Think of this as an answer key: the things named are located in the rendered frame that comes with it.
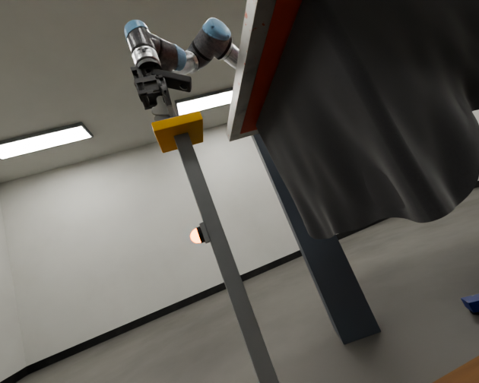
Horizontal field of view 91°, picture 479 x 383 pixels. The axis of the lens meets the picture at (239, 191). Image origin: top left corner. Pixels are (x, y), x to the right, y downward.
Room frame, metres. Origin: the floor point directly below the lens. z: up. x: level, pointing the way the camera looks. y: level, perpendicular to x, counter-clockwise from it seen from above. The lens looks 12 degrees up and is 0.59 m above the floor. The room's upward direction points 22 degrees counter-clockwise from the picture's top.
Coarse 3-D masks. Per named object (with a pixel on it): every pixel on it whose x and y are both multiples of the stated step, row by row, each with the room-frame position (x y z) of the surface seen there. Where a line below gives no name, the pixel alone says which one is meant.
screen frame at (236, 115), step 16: (256, 0) 0.33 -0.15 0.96; (272, 0) 0.33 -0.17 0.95; (256, 16) 0.35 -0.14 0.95; (256, 32) 0.38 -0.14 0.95; (240, 48) 0.44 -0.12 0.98; (256, 48) 0.42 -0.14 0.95; (240, 64) 0.47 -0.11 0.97; (256, 64) 0.47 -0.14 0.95; (240, 80) 0.51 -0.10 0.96; (240, 96) 0.56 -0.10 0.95; (240, 112) 0.64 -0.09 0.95; (240, 128) 0.74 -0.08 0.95
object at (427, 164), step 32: (352, 0) 0.34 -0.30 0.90; (384, 0) 0.36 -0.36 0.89; (416, 0) 0.37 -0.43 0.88; (448, 0) 0.39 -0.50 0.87; (352, 32) 0.33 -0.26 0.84; (384, 32) 0.35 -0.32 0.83; (416, 32) 0.37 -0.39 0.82; (448, 32) 0.38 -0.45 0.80; (384, 64) 0.34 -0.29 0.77; (416, 64) 0.36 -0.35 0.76; (448, 64) 0.38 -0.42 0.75; (384, 96) 0.34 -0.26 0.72; (416, 96) 0.35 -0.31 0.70; (448, 96) 0.37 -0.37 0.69; (416, 128) 0.35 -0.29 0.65; (448, 128) 0.36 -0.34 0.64; (448, 160) 0.37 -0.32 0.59; (448, 192) 0.37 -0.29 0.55
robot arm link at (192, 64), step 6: (192, 48) 0.92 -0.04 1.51; (186, 54) 0.91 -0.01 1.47; (192, 54) 0.92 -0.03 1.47; (186, 60) 0.88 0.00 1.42; (192, 60) 0.92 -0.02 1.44; (198, 60) 0.94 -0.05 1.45; (204, 60) 0.96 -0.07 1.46; (186, 66) 0.88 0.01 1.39; (192, 66) 0.93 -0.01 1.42; (198, 66) 0.96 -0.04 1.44; (204, 66) 1.00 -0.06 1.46; (174, 72) 0.81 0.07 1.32; (180, 72) 0.85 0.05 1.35; (186, 72) 0.90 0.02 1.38; (192, 72) 0.98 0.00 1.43
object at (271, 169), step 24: (264, 144) 1.23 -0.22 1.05; (288, 192) 1.22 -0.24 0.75; (288, 216) 1.23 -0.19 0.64; (312, 240) 1.22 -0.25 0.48; (336, 240) 1.22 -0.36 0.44; (312, 264) 1.23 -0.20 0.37; (336, 264) 1.22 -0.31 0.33; (336, 288) 1.22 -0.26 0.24; (360, 288) 1.22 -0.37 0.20; (336, 312) 1.23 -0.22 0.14; (360, 312) 1.22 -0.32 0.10; (360, 336) 1.22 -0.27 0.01
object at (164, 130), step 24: (168, 120) 0.54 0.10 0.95; (192, 120) 0.55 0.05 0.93; (168, 144) 0.61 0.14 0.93; (192, 144) 0.67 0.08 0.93; (192, 168) 0.58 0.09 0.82; (216, 216) 0.59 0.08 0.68; (216, 240) 0.58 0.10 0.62; (240, 288) 0.59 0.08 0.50; (240, 312) 0.58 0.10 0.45; (264, 360) 0.59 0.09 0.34
